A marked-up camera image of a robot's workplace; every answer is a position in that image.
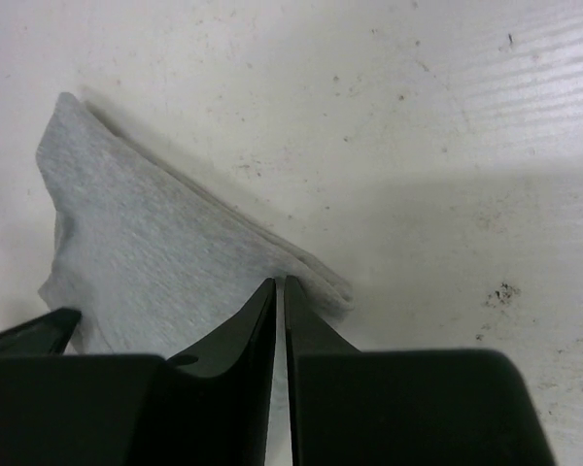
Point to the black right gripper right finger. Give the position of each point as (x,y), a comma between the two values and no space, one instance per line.
(415,407)

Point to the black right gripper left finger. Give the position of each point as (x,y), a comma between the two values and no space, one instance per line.
(223,411)

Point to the grey tank top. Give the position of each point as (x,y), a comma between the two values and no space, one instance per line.
(152,261)

